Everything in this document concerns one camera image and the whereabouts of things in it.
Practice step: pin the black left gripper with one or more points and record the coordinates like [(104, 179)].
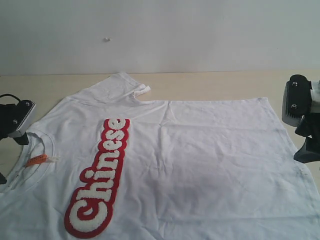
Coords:
[(6, 124)]

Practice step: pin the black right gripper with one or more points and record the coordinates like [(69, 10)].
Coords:
[(309, 126)]

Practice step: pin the white t-shirt red lettering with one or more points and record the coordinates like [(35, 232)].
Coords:
[(122, 169)]

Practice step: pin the orange neck label tag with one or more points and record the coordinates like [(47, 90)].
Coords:
[(37, 160)]

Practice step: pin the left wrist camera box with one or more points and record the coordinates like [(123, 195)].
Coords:
[(20, 118)]

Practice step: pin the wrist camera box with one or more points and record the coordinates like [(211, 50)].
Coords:
[(20, 118), (297, 100)]

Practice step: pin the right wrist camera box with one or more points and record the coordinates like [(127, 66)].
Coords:
[(297, 100)]

